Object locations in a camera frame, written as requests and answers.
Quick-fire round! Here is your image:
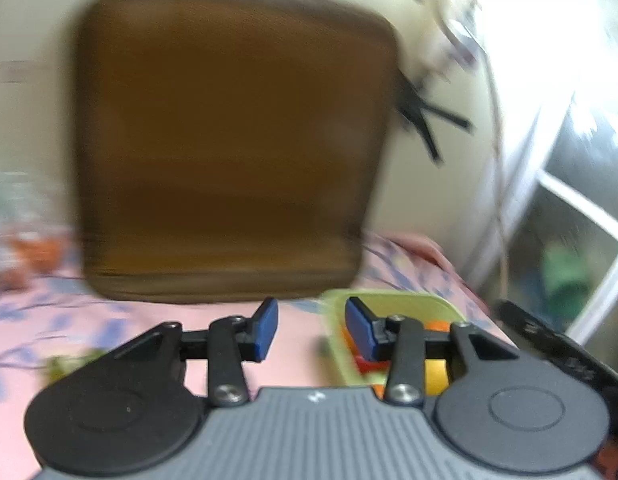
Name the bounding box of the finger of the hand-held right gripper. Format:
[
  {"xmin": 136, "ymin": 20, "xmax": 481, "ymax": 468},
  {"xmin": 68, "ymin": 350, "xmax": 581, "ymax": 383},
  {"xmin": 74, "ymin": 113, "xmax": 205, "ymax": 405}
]
[{"xmin": 493, "ymin": 299, "xmax": 618, "ymax": 397}]

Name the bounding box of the brown woven cushion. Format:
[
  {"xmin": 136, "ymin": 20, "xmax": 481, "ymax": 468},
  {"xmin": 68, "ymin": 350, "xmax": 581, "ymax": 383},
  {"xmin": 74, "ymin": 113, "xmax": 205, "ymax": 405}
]
[{"xmin": 73, "ymin": 0, "xmax": 402, "ymax": 306}]

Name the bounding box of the green plastic basin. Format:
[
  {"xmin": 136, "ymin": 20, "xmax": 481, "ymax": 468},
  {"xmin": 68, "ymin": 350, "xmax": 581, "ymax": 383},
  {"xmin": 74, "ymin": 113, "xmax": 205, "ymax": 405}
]
[{"xmin": 320, "ymin": 288, "xmax": 468, "ymax": 397}]

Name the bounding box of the white power adapter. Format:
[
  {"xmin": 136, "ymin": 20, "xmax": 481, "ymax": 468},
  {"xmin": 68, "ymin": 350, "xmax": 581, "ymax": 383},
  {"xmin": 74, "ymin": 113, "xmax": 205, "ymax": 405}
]
[{"xmin": 414, "ymin": 0, "xmax": 484, "ymax": 66}]

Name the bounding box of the clear plastic bag with produce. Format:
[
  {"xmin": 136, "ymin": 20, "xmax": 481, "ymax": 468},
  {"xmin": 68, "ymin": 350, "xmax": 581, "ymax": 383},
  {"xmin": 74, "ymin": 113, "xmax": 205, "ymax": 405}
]
[{"xmin": 0, "ymin": 172, "xmax": 82, "ymax": 288}]

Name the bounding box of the black tape cross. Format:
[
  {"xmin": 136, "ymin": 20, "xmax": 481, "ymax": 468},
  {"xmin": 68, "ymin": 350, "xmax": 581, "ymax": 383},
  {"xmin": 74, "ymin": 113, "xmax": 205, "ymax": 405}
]
[{"xmin": 395, "ymin": 71, "xmax": 473, "ymax": 165}]

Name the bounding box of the green object behind window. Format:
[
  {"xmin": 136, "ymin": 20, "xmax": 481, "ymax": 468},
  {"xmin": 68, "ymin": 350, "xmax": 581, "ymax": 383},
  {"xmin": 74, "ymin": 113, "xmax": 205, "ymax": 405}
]
[{"xmin": 541, "ymin": 242, "xmax": 592, "ymax": 313}]

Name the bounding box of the green cherry tomato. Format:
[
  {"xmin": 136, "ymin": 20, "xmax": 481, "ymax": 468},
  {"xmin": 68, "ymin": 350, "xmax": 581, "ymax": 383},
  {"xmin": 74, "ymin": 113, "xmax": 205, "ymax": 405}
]
[{"xmin": 46, "ymin": 349, "xmax": 106, "ymax": 378}]

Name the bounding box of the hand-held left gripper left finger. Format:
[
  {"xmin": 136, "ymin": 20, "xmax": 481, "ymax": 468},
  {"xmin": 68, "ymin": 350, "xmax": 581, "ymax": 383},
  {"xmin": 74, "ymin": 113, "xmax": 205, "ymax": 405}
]
[{"xmin": 109, "ymin": 297, "xmax": 280, "ymax": 408}]

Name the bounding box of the pink deer print bedsheet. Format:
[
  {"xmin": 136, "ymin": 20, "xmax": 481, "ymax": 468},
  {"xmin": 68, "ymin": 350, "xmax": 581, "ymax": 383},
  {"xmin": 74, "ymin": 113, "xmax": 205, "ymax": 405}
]
[{"xmin": 0, "ymin": 230, "xmax": 520, "ymax": 480}]

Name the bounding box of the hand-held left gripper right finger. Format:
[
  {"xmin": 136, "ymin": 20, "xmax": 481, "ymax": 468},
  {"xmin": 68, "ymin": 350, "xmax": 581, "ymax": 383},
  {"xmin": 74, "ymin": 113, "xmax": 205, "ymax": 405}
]
[{"xmin": 345, "ymin": 297, "xmax": 522, "ymax": 406}]

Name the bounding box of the white window frame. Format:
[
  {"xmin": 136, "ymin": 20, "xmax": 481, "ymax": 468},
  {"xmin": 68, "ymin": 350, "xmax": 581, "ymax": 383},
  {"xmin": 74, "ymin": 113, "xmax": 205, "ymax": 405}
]
[{"xmin": 466, "ymin": 85, "xmax": 618, "ymax": 348}]

